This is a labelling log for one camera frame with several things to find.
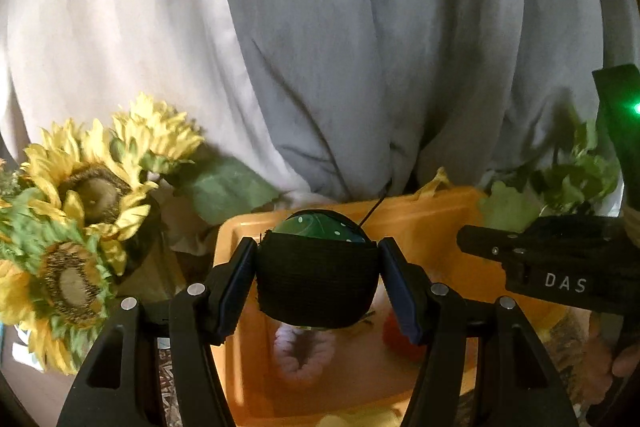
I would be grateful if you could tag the white sheer curtain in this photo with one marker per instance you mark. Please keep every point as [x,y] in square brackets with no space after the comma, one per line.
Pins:
[84,59]

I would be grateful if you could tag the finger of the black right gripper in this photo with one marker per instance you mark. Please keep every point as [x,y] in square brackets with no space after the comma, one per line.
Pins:
[500,246]

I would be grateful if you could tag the grey curtain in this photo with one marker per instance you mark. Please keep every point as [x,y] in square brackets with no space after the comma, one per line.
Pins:
[361,96]

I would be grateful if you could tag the red plush toy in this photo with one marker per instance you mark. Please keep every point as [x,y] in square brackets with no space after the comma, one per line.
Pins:
[399,343]

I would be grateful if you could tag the yellow sunflower bouquet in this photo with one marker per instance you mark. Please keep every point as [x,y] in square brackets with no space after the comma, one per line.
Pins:
[82,213]

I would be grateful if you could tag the orange plastic crate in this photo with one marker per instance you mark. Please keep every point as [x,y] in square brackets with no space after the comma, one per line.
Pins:
[364,377]

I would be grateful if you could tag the patterned paisley rug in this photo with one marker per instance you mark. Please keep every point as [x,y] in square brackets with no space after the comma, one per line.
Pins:
[565,343]

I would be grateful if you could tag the green potted plant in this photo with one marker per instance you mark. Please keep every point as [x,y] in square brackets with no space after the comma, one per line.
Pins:
[576,181]

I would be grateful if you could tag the yellow green plush toy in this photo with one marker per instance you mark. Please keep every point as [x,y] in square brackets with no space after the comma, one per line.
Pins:
[363,418]

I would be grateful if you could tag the green black plush toy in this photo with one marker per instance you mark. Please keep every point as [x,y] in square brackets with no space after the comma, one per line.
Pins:
[317,269]

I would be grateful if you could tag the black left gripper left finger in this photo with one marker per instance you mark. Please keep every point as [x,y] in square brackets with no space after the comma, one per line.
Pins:
[154,361]

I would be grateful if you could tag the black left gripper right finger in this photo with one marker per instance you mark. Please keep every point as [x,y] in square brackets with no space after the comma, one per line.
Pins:
[475,356]

